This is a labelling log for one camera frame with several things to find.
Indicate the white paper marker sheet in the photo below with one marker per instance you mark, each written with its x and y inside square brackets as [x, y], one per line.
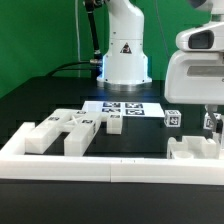
[128, 109]

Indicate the white U-shaped fence frame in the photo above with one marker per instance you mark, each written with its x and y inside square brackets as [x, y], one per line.
[181, 168]

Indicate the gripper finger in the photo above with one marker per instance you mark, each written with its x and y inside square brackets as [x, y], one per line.
[210, 116]

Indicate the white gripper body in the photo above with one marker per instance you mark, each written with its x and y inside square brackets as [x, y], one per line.
[195, 73]

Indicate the white chair back frame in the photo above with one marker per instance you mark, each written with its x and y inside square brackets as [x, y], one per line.
[80, 127]

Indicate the white chair seat block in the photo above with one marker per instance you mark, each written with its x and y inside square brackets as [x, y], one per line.
[192, 147]

